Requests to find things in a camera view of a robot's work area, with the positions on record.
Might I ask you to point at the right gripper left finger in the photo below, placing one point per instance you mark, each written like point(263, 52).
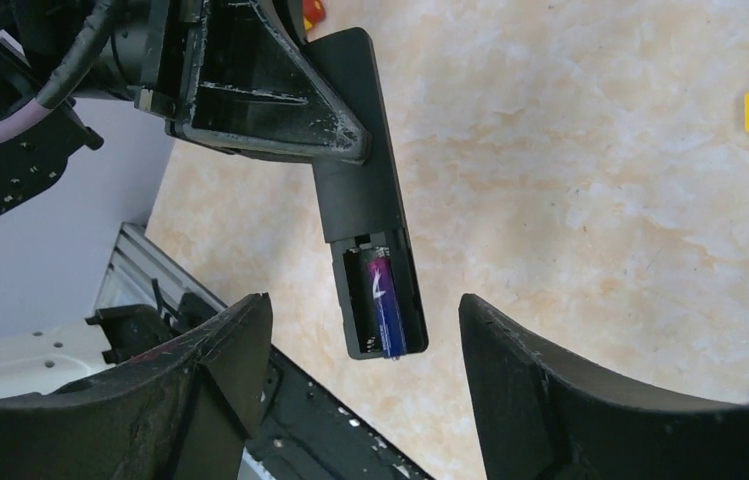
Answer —
point(182, 410)

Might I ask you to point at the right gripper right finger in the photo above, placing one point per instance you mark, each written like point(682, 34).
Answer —
point(544, 412)

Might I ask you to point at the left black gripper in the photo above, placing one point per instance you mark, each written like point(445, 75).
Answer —
point(232, 76)

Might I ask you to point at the purple blue battery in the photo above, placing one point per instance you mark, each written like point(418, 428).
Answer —
point(385, 303)

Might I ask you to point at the orange red small block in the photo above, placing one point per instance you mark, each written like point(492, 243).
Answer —
point(314, 13)

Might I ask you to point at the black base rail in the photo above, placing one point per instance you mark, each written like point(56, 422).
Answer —
point(305, 431)

